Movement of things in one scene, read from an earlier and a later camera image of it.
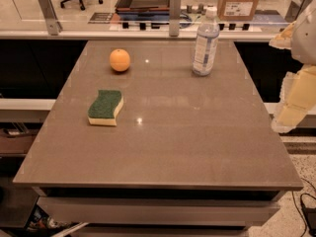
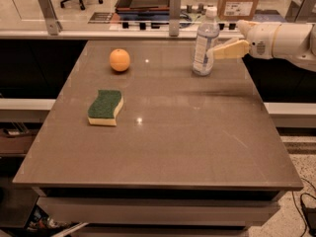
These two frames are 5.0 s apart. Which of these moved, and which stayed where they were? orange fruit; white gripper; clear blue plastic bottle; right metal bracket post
Moved: white gripper
Stayed: right metal bracket post; clear blue plastic bottle; orange fruit
